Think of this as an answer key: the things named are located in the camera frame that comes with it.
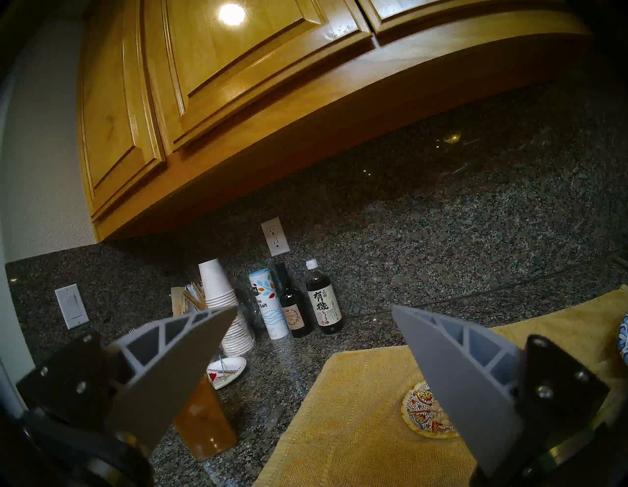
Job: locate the white wall outlet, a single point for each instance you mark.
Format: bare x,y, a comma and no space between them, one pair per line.
275,237

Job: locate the amber cinnamon shaker black cap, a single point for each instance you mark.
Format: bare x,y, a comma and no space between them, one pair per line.
206,427

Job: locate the stack of white paper cups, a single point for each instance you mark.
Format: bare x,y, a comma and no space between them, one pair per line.
218,284

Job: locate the blue white patterned paper bowl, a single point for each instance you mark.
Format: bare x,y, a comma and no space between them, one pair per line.
624,341

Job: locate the white light switch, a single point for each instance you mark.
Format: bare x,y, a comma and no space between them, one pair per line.
71,306

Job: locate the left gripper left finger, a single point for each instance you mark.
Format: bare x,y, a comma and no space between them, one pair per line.
162,363

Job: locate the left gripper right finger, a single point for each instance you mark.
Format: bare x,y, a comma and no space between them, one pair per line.
471,383

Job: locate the wooden stirrer bundle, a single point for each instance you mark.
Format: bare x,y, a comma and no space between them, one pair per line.
189,299

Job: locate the yellow cloth towel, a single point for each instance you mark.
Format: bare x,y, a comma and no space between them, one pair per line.
353,432

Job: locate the small white saucer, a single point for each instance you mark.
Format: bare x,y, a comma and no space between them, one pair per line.
228,370

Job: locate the white salt canister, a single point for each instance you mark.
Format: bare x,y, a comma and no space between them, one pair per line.
270,309

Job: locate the colourful ceramic spoon rest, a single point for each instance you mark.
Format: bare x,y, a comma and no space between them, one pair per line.
422,412

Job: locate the soy sauce bottle white cap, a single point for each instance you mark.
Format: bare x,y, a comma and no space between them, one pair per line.
324,304

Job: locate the wooden upper cabinet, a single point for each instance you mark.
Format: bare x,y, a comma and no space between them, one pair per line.
245,88

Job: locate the small dark glass bottle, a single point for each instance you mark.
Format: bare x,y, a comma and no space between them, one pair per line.
293,309

